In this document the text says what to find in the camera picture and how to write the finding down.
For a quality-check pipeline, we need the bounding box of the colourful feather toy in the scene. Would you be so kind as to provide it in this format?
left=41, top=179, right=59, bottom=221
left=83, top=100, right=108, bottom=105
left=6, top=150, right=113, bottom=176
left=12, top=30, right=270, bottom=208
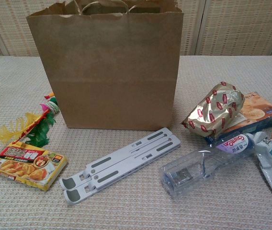
left=0, top=100, right=59, bottom=148

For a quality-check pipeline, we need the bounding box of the woven folding screen panel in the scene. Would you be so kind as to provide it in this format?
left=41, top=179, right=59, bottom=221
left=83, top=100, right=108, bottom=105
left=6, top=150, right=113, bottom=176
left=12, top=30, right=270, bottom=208
left=199, top=0, right=272, bottom=56
left=0, top=0, right=66, bottom=58
left=174, top=0, right=207, bottom=56

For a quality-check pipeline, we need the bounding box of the grey folding laptop stand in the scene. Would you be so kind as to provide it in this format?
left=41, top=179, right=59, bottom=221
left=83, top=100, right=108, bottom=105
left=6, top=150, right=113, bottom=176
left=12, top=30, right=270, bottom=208
left=59, top=127, right=181, bottom=205

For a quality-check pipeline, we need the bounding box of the brown paper shopping bag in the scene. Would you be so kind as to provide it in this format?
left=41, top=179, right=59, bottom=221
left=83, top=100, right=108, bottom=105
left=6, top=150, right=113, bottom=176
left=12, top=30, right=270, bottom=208
left=26, top=0, right=184, bottom=132

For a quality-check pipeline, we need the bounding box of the beige woven tablecloth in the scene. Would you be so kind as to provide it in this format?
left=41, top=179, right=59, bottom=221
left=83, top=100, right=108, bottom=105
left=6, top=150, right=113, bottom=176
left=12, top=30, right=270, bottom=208
left=0, top=55, right=272, bottom=230

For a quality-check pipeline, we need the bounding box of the shiny brown foil packet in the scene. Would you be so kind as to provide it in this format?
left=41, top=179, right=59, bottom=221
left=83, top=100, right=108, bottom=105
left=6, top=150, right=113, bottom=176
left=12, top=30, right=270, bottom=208
left=181, top=81, right=245, bottom=139

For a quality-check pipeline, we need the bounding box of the yellow curry box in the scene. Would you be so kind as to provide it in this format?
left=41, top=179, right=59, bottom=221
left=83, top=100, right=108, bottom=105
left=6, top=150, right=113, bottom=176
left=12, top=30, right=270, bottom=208
left=0, top=141, right=68, bottom=192

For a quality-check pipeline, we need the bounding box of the blue-orange cookie box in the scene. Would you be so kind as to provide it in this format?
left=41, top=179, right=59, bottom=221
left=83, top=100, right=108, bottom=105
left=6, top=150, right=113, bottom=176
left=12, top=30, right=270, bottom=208
left=204, top=91, right=272, bottom=146

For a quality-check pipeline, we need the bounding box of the clear plastic bottle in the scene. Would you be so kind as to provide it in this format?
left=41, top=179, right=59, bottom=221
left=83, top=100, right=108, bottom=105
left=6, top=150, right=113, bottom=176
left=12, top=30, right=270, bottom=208
left=159, top=133, right=255, bottom=200

